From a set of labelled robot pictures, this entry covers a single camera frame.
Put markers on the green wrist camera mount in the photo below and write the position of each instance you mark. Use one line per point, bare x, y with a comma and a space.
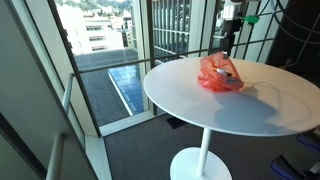
250, 19

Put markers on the blue mentos pack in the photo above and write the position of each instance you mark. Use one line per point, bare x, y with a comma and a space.
235, 80

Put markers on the orange plastic bag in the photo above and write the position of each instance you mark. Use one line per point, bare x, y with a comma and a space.
213, 81

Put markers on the black floor plate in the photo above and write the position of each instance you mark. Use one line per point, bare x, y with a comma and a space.
176, 122

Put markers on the white round pedestal table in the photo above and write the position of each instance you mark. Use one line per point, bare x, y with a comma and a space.
204, 150

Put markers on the metal window handrail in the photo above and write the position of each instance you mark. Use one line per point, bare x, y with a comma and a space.
68, 91
133, 62

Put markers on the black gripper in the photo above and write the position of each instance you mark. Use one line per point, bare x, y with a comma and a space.
231, 27

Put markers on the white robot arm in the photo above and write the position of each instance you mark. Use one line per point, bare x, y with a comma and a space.
233, 8

